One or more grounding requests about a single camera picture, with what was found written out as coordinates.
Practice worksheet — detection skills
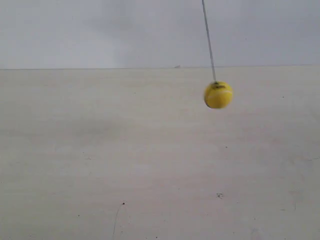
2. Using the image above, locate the yellow tennis ball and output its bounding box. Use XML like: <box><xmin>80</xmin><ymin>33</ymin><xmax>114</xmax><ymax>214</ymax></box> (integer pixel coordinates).
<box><xmin>203</xmin><ymin>81</ymin><xmax>233</xmax><ymax>109</ymax></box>

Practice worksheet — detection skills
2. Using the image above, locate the thin black hanging string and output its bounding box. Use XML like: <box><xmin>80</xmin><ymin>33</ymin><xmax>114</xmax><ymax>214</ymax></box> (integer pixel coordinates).
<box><xmin>201</xmin><ymin>0</ymin><xmax>217</xmax><ymax>83</ymax></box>

